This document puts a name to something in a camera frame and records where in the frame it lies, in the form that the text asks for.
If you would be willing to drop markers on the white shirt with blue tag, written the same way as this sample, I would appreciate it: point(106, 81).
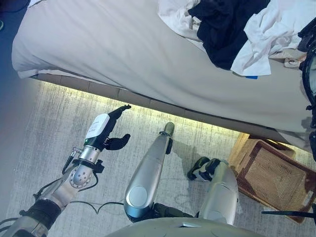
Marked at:
point(266, 37)

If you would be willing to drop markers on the silver left robot leg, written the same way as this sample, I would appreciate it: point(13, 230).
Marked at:
point(145, 177)

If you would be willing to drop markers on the pale beige garment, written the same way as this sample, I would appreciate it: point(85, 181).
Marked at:
point(175, 17)

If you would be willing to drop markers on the brown wicker basket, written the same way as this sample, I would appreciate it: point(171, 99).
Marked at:
point(269, 177)

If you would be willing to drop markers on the bed with beige cover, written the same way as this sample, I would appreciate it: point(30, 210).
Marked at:
point(111, 49)

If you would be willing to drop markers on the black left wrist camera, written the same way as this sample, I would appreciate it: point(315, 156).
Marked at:
point(99, 166)

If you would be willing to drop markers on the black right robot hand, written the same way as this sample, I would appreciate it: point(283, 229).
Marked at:
point(309, 37)

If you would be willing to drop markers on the black garment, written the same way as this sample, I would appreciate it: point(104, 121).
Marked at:
point(222, 29)

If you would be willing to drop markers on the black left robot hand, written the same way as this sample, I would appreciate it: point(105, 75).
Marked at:
point(98, 128)

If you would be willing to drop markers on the grey robot torso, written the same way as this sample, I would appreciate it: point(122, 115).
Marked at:
point(172, 228)

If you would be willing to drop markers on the cream printed garment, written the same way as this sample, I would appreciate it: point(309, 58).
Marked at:
point(288, 59)

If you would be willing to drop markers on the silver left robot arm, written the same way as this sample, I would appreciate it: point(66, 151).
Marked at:
point(56, 187)

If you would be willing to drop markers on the silver robot leg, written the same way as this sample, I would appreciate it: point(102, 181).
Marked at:
point(219, 192)
point(145, 177)

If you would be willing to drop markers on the grey striped rug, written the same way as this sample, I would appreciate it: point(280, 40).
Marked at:
point(61, 118)

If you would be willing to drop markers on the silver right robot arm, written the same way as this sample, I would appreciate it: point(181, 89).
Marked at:
point(309, 79)

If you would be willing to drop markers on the silver right robot leg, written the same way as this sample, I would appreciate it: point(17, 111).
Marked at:
point(219, 192)

